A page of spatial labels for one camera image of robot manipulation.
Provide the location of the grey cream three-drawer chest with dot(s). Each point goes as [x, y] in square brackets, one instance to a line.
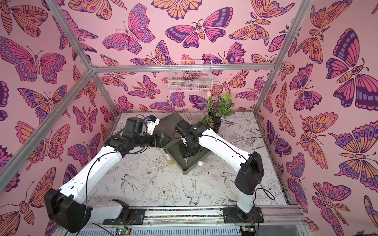
[167, 126]

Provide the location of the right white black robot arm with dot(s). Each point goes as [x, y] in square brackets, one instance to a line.
[249, 166]

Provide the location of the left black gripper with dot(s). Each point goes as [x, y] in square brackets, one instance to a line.
[161, 144]

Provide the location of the white wire wall basket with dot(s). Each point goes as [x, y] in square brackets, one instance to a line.
[190, 75]

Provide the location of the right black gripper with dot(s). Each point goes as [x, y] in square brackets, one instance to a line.
[186, 151]

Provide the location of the aluminium front rail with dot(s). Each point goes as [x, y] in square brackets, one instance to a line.
[284, 215]

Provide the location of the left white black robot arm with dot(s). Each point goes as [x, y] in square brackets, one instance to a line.
[69, 207]

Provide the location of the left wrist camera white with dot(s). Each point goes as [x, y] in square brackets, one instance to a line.
[152, 122]

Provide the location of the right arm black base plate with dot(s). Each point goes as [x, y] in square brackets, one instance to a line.
[235, 215]

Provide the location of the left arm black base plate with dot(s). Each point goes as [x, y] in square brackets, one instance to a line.
[133, 216]

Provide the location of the potted green plant pink tulip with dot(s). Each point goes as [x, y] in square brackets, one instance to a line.
[222, 108]

